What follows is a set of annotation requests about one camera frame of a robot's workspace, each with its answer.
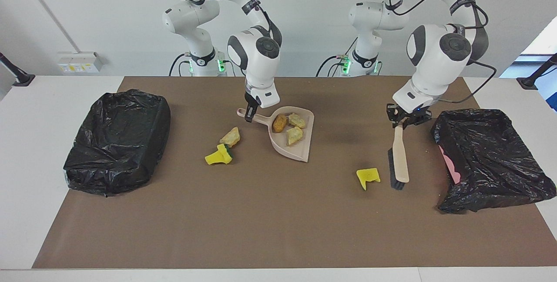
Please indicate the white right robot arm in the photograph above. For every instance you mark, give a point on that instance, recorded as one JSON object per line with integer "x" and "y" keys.
{"x": 261, "y": 73}

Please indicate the brown table mat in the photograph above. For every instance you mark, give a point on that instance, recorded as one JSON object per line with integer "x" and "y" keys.
{"x": 278, "y": 238}

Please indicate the white wall power socket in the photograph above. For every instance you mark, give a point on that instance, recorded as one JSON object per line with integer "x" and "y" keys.
{"x": 78, "y": 62}

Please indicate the white wall conduit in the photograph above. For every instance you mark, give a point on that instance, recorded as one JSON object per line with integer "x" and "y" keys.
{"x": 47, "y": 12}

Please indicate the beige plastic dustpan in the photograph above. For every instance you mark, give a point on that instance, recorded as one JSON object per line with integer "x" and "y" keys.
{"x": 294, "y": 152}

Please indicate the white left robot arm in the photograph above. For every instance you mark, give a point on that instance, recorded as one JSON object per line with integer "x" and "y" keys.
{"x": 428, "y": 73}

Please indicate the pale yellowish rock chunk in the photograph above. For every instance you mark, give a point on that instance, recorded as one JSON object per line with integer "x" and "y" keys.
{"x": 297, "y": 120}
{"x": 294, "y": 135}
{"x": 230, "y": 137}

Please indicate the black bag lined bin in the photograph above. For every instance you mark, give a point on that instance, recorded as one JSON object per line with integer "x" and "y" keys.
{"x": 117, "y": 142}

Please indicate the beige hand brush black bristles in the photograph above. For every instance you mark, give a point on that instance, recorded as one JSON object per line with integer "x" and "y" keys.
{"x": 400, "y": 156}

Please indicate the black bag bin pink inside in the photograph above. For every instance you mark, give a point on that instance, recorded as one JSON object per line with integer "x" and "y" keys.
{"x": 487, "y": 156}

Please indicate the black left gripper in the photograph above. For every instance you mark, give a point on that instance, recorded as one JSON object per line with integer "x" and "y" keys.
{"x": 411, "y": 113}

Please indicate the brown oval rock chunk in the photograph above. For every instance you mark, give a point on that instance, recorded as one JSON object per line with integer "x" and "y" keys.
{"x": 279, "y": 123}

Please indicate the plain yellow sponge piece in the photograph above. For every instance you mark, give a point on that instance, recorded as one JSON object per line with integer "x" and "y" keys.
{"x": 367, "y": 176}

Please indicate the yellow and green sponge piece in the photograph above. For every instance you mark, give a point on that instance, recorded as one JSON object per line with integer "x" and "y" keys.
{"x": 214, "y": 158}

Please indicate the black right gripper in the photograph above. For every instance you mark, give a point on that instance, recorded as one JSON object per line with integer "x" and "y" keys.
{"x": 251, "y": 99}

